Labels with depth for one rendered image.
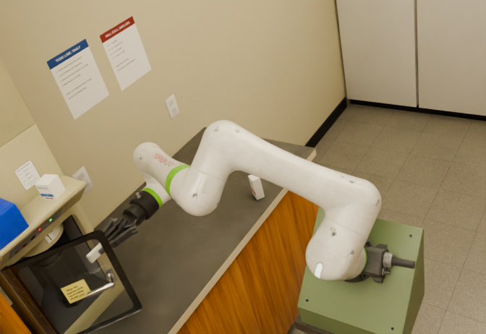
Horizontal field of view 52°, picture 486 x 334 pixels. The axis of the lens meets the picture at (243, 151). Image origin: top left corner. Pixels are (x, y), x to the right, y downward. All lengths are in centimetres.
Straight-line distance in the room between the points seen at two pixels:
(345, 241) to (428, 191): 224
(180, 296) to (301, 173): 79
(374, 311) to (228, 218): 82
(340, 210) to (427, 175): 237
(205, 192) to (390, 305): 64
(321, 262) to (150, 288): 84
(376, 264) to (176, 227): 99
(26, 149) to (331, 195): 91
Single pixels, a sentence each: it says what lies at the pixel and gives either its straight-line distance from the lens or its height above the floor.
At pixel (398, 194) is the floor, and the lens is 354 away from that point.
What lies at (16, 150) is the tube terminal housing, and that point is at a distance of 161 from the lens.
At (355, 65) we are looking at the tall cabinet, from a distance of 426.
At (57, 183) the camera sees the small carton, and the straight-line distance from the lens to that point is 161.
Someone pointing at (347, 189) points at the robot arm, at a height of 147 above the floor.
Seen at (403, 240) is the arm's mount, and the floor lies 121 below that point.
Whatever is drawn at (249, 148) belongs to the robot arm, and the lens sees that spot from 135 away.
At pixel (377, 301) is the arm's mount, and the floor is 109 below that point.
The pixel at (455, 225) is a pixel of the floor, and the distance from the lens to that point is 334.
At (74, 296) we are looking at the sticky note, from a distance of 178.
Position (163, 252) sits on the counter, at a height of 94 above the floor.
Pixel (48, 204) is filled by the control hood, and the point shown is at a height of 151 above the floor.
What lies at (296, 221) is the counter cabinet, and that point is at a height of 65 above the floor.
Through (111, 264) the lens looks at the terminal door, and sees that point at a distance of 171.
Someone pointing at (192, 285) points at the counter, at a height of 94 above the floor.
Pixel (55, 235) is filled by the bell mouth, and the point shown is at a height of 133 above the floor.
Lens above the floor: 235
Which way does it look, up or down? 34 degrees down
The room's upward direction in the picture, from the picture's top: 15 degrees counter-clockwise
